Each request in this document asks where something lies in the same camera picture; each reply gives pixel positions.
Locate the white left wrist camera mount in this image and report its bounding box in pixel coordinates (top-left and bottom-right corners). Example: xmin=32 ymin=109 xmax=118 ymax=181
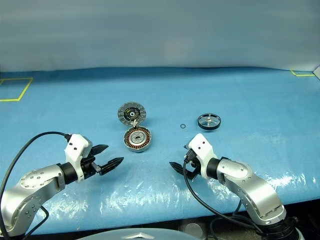
xmin=64 ymin=133 xmax=94 ymax=182

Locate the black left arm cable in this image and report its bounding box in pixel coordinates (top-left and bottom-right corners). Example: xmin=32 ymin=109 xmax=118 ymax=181
xmin=0 ymin=131 xmax=73 ymax=237

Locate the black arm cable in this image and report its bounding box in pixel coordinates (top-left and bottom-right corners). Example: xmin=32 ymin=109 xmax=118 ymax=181
xmin=0 ymin=131 xmax=73 ymax=237
xmin=182 ymin=149 xmax=266 ymax=236

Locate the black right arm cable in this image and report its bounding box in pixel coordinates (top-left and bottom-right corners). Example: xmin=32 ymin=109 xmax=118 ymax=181
xmin=182 ymin=149 xmax=266 ymax=236

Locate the small grey round object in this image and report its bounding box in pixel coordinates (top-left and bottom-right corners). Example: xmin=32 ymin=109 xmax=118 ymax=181
xmin=117 ymin=101 xmax=147 ymax=126

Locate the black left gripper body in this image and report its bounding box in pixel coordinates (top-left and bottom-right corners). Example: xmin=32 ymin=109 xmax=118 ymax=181
xmin=79 ymin=149 xmax=102 ymax=180

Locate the round silver disc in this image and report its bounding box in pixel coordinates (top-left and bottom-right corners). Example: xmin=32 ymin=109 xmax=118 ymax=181
xmin=184 ymin=221 xmax=202 ymax=237

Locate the silver motor stator base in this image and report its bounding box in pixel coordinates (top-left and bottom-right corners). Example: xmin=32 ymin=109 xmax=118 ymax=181
xmin=123 ymin=124 xmax=153 ymax=155

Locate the blue plastic table cover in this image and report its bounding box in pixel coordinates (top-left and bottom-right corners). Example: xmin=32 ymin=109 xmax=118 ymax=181
xmin=0 ymin=66 xmax=320 ymax=236

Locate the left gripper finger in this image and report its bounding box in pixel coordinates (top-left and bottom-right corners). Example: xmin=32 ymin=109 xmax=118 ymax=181
xmin=91 ymin=144 xmax=110 ymax=156
xmin=99 ymin=156 xmax=125 ymax=175

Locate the black motor rotor ring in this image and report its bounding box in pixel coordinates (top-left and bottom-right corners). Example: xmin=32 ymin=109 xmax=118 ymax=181
xmin=197 ymin=112 xmax=222 ymax=131

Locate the small yellow tape square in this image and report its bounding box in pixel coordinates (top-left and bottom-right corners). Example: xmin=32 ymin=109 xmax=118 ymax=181
xmin=290 ymin=70 xmax=316 ymax=78

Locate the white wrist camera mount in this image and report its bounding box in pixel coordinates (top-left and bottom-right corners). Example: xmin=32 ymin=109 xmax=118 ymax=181
xmin=187 ymin=133 xmax=218 ymax=180
xmin=64 ymin=133 xmax=94 ymax=182

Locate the large yellow tape square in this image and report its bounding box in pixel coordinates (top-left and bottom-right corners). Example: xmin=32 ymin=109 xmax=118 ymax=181
xmin=0 ymin=77 xmax=34 ymax=103

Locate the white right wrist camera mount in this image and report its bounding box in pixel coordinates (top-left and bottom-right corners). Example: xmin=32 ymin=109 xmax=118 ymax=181
xmin=187 ymin=133 xmax=218 ymax=180

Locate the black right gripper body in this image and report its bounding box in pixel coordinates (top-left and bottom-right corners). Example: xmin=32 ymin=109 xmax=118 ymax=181
xmin=183 ymin=148 xmax=201 ymax=182

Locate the grey robot torso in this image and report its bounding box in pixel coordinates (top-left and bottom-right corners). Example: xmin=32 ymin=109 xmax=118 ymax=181
xmin=81 ymin=227 xmax=200 ymax=240

